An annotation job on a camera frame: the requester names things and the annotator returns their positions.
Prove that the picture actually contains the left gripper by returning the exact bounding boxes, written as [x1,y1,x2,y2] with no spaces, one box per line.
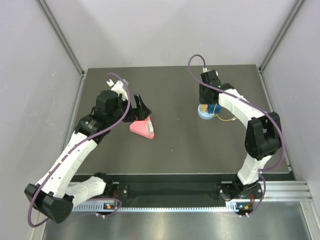
[108,94,151,126]

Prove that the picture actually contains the yellow charger with cable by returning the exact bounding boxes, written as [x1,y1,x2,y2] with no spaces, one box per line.
[200,104,208,113]

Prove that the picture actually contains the dark blue cube socket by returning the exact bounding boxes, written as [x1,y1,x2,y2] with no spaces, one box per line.
[207,104,222,115]

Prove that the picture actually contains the pink triangular power strip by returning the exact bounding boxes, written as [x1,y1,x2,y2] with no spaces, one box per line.
[129,119,155,140]

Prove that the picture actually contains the white charger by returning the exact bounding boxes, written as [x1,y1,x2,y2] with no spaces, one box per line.
[146,120,154,136]

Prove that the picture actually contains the yellow charging cable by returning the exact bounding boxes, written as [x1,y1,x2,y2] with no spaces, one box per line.
[216,112,237,123]

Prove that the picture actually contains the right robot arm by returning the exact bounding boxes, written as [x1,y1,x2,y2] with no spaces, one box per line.
[197,67,282,200]

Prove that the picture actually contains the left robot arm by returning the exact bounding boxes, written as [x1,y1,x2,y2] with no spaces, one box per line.
[24,90,152,228]

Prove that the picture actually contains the light blue round power strip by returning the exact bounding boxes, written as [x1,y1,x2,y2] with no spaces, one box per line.
[197,104,216,120]

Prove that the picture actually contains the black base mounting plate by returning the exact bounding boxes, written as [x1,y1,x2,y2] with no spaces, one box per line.
[107,181,262,201]

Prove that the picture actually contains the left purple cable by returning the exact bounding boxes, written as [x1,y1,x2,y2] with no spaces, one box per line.
[27,72,131,228]

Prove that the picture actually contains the purple cable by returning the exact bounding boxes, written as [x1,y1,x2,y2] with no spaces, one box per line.
[187,54,286,217]
[27,72,131,228]

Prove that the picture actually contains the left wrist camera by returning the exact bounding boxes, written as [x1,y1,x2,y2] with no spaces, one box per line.
[106,79,128,101]

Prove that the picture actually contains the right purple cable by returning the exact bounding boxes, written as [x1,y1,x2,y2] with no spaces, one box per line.
[187,54,286,217]

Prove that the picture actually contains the slotted cable duct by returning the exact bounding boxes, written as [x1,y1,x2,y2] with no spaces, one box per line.
[72,201,253,213]

